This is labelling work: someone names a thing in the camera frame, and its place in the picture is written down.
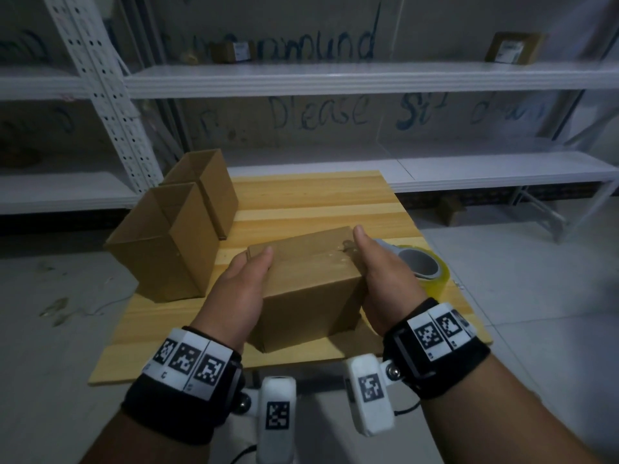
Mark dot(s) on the brown package with white label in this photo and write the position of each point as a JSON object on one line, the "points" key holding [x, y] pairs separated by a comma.
{"points": [[515, 48]]}

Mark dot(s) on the small brown carton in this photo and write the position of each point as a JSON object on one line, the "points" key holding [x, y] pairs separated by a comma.
{"points": [[453, 210]]}

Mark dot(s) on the person's right forearm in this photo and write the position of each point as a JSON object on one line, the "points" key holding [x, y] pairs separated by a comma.
{"points": [[498, 415]]}

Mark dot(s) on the black wristband with markers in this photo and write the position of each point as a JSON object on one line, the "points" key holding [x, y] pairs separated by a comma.
{"points": [[184, 381], [435, 352]]}

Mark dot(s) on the orange tape dispenser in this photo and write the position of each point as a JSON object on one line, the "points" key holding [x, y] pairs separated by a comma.
{"points": [[420, 263]]}

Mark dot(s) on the white metal shelving unit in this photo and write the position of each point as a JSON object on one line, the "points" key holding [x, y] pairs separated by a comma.
{"points": [[338, 77], [48, 82]]}

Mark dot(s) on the person's right hand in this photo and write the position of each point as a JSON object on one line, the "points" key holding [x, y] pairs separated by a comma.
{"points": [[391, 294]]}

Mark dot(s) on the brown cardboard box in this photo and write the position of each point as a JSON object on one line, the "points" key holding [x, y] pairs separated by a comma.
{"points": [[159, 265], [309, 294], [217, 193]]}

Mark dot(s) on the yellowish clear tape roll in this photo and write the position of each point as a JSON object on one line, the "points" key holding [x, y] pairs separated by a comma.
{"points": [[442, 277]]}

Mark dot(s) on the person's left forearm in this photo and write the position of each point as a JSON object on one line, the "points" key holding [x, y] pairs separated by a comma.
{"points": [[145, 444]]}

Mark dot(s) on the person's left hand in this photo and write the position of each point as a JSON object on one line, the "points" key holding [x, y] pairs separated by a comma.
{"points": [[232, 304]]}

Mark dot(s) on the small box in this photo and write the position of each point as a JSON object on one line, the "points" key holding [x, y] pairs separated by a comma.
{"points": [[232, 52]]}

